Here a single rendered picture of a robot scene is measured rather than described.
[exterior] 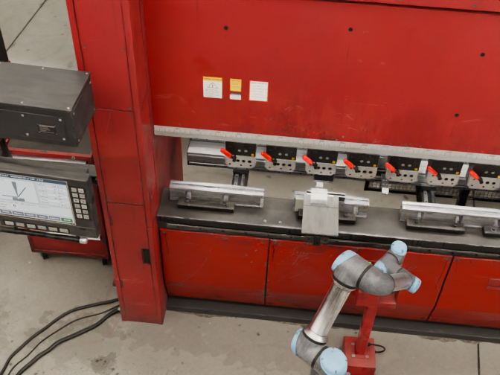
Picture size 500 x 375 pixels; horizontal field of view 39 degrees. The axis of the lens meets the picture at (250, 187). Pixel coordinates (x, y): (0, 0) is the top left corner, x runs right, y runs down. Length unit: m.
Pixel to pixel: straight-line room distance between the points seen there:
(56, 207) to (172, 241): 0.96
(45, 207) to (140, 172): 0.52
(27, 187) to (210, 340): 1.70
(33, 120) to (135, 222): 1.04
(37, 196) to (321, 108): 1.31
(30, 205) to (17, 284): 1.60
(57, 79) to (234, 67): 0.78
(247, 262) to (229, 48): 1.33
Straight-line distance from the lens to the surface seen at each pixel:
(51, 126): 2.82
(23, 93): 2.86
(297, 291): 4.12
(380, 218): 3.82
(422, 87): 3.23
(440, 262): 3.91
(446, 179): 3.62
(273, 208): 3.78
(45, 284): 4.68
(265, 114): 3.32
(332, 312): 3.08
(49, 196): 3.09
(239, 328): 4.36
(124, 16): 2.88
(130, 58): 2.98
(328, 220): 3.59
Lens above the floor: 3.64
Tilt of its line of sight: 45 degrees down
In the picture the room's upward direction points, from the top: 2 degrees clockwise
